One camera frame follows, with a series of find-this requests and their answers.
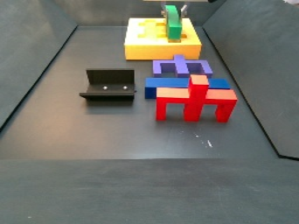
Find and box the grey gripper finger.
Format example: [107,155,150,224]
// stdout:
[180,2,190,18]
[160,2,166,17]

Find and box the green rectangular block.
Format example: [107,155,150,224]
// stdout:
[164,5,183,40]

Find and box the yellow slotted board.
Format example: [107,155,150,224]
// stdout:
[124,18,202,60]

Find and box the purple comb-shaped block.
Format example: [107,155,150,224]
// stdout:
[152,54,212,78]

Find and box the dark blue rectangular block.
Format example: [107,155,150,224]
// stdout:
[144,78,230,99]

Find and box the red comb-shaped block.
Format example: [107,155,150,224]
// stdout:
[155,74,239,123]

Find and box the black angle bracket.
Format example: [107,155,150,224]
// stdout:
[79,68,136,100]

